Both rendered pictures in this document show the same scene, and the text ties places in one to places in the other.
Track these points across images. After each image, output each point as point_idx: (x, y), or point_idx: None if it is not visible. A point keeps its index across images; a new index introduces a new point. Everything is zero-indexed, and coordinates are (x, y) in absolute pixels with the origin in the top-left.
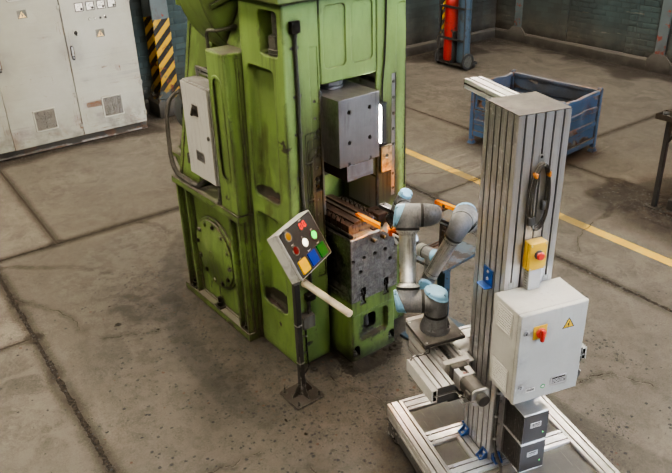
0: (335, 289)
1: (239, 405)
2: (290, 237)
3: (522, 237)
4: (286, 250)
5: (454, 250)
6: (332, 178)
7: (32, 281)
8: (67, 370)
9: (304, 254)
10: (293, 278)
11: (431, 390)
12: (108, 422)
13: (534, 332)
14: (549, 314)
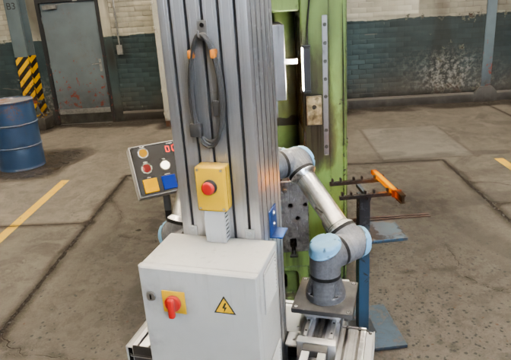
0: None
1: (132, 315)
2: (145, 154)
3: (197, 157)
4: (133, 164)
5: (375, 230)
6: (284, 131)
7: (131, 190)
8: (77, 248)
9: (157, 175)
10: (138, 195)
11: (127, 344)
12: (50, 290)
13: (163, 298)
14: (184, 278)
